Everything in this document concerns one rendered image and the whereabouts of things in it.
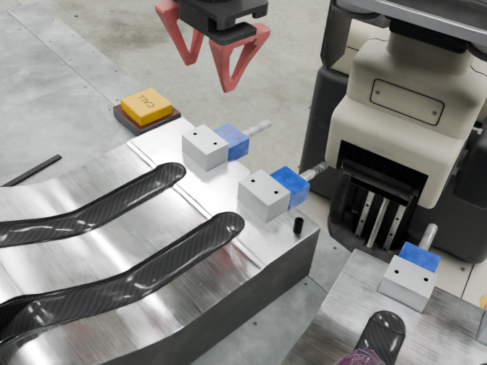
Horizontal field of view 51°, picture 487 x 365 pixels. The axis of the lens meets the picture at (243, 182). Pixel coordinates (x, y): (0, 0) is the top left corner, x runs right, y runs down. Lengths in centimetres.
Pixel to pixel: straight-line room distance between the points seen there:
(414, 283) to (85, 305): 33
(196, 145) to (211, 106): 166
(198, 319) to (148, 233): 12
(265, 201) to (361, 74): 41
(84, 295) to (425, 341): 34
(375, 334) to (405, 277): 7
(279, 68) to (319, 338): 215
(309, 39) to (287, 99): 60
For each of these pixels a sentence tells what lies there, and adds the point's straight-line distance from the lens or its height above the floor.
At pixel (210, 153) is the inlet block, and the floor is 92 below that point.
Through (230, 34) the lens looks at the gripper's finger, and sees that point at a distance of 51.
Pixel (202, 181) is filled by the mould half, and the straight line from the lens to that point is 62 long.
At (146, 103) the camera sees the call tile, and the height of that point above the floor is 84.
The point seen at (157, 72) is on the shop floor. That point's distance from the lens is 252.
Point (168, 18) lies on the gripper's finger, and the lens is 58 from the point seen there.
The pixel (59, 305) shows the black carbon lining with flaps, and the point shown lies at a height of 91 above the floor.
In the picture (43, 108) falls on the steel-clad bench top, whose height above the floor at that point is 80.
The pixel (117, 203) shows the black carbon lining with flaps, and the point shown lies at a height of 88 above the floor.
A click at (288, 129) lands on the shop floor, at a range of 220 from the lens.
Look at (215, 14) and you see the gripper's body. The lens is 50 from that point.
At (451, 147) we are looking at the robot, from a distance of 91.
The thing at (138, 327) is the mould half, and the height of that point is 89.
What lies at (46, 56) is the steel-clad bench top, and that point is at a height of 80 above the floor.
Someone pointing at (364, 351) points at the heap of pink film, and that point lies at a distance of 54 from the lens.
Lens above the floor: 132
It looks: 43 degrees down
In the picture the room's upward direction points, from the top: 5 degrees clockwise
